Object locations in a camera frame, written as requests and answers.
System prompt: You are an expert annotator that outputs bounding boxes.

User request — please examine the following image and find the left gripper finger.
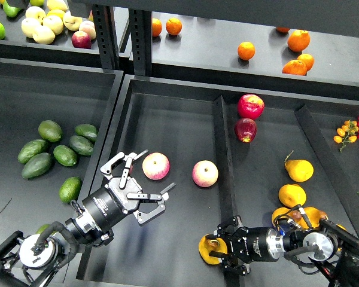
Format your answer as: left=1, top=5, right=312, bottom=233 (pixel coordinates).
left=99, top=149, right=149, bottom=190
left=126, top=182, right=176, bottom=225

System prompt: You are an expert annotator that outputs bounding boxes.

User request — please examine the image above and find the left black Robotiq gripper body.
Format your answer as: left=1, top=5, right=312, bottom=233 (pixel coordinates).
left=83, top=178, right=142, bottom=231

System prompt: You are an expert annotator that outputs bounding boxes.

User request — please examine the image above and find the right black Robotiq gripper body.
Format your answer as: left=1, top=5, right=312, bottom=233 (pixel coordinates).
left=227, top=227, right=275, bottom=263

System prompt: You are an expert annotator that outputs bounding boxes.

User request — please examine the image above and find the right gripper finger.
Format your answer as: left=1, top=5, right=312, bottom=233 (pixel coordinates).
left=209, top=251, right=251, bottom=276
left=205, top=216, right=247, bottom=248

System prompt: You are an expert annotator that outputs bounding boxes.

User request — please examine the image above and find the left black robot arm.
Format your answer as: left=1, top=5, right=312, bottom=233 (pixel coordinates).
left=0, top=152, right=175, bottom=286

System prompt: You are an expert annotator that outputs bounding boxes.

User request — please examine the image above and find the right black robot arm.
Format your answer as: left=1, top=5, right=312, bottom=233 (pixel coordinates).
left=199, top=204, right=359, bottom=286

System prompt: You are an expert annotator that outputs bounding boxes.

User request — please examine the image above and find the avocado top right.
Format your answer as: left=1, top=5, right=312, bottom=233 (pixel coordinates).
left=75, top=124, right=98, bottom=142

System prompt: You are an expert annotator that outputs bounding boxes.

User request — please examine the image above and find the avocado middle right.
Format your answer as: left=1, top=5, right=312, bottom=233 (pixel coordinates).
left=69, top=135, right=93, bottom=156

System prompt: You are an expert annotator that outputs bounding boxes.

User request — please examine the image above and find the avocado centre small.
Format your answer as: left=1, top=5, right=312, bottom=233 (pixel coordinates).
left=53, top=145, right=77, bottom=167

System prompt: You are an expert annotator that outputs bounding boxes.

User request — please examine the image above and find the yellow pear hidden centre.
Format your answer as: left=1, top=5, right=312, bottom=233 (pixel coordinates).
left=304, top=207, right=328, bottom=228

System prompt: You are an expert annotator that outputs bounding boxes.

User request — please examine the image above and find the avocado top left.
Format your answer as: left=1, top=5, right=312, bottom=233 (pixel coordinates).
left=38, top=120, right=63, bottom=142

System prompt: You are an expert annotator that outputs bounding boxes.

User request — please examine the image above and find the avocado bottom long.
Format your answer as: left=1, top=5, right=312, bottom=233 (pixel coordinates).
left=22, top=152, right=53, bottom=179

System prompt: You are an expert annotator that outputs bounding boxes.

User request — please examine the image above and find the yellow pear with stem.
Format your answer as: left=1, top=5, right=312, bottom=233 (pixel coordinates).
left=284, top=150, right=314, bottom=182

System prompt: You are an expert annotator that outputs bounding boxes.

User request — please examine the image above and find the avocado far left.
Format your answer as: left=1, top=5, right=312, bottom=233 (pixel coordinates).
left=17, top=139, right=50, bottom=164

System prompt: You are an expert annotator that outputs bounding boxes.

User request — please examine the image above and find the pale yellow pear right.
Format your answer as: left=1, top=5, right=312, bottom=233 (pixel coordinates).
left=62, top=11, right=83, bottom=32

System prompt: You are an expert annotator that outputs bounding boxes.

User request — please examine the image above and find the pale yellow pear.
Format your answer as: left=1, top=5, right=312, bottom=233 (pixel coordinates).
left=43, top=15, right=64, bottom=35
left=21, top=18, right=41, bottom=38
left=62, top=11, right=83, bottom=32
left=32, top=26, right=56, bottom=44
left=25, top=6, right=46, bottom=23

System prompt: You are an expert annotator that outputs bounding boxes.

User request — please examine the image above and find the pale yellow pear front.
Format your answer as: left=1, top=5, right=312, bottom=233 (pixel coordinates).
left=32, top=26, right=56, bottom=44

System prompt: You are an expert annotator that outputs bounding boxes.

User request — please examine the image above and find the pale yellow pear centre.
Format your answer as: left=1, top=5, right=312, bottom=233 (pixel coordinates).
left=43, top=15, right=64, bottom=35

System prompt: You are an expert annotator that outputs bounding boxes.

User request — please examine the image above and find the pale yellow pear left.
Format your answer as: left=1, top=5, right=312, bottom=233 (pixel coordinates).
left=21, top=18, right=41, bottom=38

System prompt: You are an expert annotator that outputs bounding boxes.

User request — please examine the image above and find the pale yellow pear back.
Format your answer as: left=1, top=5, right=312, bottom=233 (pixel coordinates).
left=25, top=6, right=46, bottom=23

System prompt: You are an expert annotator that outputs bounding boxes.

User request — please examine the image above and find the pink apple left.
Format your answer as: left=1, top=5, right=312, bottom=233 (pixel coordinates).
left=142, top=152, right=170, bottom=180

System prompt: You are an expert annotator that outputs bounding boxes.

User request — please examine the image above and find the pink apple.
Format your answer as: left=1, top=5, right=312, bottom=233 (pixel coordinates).
left=192, top=160, right=218, bottom=188
left=142, top=152, right=170, bottom=180

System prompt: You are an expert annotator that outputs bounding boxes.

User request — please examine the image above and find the pink apple right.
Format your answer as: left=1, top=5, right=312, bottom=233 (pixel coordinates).
left=192, top=160, right=218, bottom=188

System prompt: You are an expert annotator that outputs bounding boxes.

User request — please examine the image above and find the black bin divider centre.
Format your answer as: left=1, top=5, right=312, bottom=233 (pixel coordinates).
left=212, top=94, right=245, bottom=287

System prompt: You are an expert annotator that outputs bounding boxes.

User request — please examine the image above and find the dark red apple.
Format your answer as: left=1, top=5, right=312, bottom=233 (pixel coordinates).
left=234, top=118, right=257, bottom=143

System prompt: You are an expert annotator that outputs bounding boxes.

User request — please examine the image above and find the bright red apple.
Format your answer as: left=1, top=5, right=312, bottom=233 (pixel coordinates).
left=237, top=94, right=264, bottom=120

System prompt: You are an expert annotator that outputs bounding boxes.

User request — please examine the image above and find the red apple on shelf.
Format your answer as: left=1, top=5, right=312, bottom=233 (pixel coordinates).
left=71, top=30, right=92, bottom=49

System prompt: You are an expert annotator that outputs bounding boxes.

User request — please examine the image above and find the pale peach on shelf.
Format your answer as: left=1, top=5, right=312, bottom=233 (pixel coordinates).
left=79, top=20, right=96, bottom=40

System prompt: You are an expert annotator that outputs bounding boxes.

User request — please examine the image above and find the orange on shelf left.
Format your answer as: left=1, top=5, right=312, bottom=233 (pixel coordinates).
left=166, top=17, right=182, bottom=36

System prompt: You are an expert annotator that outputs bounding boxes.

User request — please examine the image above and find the orange cherry tomato bunch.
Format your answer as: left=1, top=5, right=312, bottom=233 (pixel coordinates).
left=333, top=120, right=358, bottom=152

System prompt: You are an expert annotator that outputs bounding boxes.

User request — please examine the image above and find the orange on shelf centre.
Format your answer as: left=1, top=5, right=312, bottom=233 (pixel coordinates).
left=237, top=41, right=255, bottom=60

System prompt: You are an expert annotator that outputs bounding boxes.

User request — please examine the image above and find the orange half hidden by post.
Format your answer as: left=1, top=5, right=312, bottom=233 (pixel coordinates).
left=151, top=18, right=162, bottom=37

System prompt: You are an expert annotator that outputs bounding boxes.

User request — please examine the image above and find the black metal shelf post right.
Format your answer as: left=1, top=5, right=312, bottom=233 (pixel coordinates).
left=129, top=8, right=152, bottom=77

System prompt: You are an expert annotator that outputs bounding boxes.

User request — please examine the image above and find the black metal shelf post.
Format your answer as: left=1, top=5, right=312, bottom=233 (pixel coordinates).
left=92, top=4, right=120, bottom=70
left=129, top=8, right=152, bottom=77

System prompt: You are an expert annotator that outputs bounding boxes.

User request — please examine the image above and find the black metal shelf post left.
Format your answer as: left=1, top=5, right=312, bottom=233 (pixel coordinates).
left=92, top=4, right=120, bottom=70

